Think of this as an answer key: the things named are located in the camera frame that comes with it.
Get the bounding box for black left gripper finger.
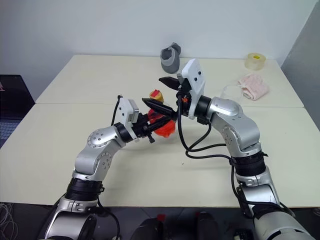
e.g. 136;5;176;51
149;116;178;130
141;97;177;117

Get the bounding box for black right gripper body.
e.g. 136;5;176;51
174;77;193;117

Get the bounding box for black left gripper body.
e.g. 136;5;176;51
131;112;156;145

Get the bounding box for red yellow plush toy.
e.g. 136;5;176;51
147;89;177;139

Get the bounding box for grey fabric cap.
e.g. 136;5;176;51
160;42;183;74

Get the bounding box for pink cloth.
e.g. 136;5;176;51
236;72;271;102

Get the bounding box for yellowish clear tape roll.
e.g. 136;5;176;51
244;52;267;72

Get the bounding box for dark rounded shape red spot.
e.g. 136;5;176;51
130;213;166;240

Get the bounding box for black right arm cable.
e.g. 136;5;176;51
175;96;296;219

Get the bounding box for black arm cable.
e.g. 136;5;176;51
175;96;296;219
94;94;124;240

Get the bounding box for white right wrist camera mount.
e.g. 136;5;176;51
176;58;207;120

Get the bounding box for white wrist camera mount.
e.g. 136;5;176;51
118;96;140;143
176;58;207;120

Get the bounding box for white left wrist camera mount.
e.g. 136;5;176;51
118;96;140;143

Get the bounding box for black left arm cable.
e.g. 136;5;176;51
94;94;124;240

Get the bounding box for white cable bundle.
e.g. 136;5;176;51
0;201;20;240

